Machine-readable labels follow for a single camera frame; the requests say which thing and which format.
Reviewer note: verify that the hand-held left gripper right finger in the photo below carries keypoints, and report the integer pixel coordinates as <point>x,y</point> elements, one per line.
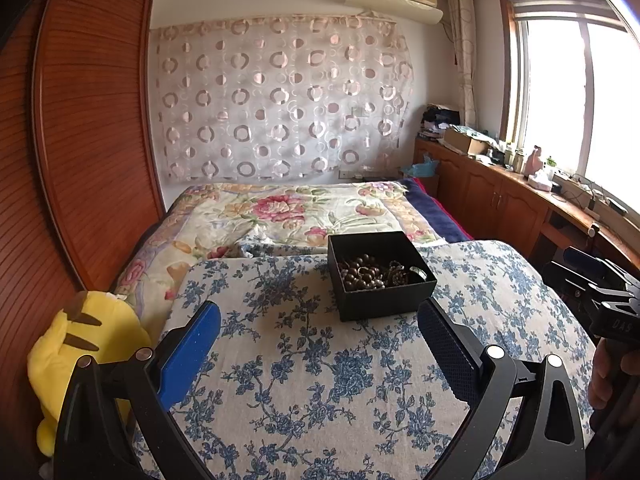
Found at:
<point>450,355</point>

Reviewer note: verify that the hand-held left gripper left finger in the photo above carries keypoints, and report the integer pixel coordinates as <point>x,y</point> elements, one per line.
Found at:
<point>190,355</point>

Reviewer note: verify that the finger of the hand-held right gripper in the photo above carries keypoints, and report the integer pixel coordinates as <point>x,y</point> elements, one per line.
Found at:
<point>587,259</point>

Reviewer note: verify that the black cardboard box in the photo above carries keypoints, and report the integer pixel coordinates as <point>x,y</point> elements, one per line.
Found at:
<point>385,300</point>

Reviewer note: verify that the person's right hand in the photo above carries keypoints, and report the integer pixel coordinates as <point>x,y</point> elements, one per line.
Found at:
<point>605,385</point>

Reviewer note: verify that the silver bangle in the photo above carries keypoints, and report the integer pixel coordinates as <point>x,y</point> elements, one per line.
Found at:
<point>419,272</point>

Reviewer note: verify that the white tissue box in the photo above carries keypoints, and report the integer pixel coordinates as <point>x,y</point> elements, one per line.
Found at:
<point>541,181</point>

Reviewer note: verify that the blue floral bedsheet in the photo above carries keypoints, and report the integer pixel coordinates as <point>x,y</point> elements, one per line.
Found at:
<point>300,360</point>

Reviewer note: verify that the pink bottle on counter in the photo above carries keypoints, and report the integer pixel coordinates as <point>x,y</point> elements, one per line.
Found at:
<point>534,160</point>

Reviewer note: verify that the long wooden cabinet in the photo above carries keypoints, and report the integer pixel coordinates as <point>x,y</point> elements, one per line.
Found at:
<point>490,200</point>

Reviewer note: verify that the yellow plush toy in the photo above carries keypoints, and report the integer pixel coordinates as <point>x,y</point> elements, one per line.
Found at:
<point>65,360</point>

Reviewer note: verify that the small bottles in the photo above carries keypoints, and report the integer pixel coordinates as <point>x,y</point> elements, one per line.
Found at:
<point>512,156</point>

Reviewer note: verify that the dark blue blanket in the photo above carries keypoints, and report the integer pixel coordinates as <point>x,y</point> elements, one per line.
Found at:
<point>435,215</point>

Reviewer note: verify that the pink floral quilt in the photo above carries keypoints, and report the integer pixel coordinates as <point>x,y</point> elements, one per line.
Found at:
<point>275,210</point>

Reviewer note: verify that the wooden framed window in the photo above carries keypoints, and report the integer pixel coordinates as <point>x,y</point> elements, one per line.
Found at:
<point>575,90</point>

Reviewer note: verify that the open cardboard box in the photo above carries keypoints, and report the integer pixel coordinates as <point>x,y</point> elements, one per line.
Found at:
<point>465,141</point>

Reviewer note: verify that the blue plastic bag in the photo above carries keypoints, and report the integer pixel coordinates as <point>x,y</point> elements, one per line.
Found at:
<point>422,167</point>

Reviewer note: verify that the pile of dark clothes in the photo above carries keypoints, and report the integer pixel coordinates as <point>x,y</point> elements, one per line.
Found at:
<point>440,120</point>

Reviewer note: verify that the cream patterned window curtain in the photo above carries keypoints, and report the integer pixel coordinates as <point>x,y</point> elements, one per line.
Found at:
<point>462,55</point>

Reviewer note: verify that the circle-patterned sheer curtain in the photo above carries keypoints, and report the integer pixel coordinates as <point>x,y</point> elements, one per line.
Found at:
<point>280,100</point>

